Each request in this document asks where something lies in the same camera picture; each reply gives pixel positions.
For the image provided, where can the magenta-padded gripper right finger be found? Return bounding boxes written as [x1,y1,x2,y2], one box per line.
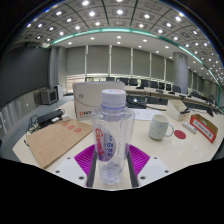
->
[124,143,173,188]

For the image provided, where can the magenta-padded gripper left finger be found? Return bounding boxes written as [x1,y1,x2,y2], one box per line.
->
[53,143,99,188]

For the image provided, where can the clear plastic water bottle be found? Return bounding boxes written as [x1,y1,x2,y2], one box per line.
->
[91,88,136,186]

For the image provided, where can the brown paper envelope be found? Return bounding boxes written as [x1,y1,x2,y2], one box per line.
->
[25,119,94,169]

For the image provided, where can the white ceramic mug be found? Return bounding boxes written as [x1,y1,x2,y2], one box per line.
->
[148,114,175,141]

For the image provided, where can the flat round red coaster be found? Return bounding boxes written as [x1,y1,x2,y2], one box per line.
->
[173,129,187,140]

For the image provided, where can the black power strip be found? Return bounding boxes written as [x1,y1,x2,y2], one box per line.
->
[35,109,64,127]

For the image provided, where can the black desktop microphone unit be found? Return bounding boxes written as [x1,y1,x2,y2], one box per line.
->
[125,96,148,110]

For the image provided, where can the white cardboard box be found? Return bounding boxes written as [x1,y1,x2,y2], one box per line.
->
[72,80,126,122]

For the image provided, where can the beige divided organizer box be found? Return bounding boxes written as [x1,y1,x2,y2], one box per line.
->
[165,99,192,122]

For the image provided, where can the red-sided open cardboard box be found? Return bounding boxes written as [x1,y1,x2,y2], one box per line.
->
[189,113,219,145]

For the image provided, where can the long curved conference desk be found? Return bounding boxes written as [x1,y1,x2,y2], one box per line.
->
[124,84,224,114]

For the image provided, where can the grey box monitor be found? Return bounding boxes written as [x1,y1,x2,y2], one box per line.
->
[40,88,59,106]

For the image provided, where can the row of black office chairs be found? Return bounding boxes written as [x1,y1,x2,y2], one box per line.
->
[84,76,201,96]

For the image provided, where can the round ceiling lights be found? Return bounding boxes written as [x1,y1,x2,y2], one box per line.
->
[23,0,224,78]

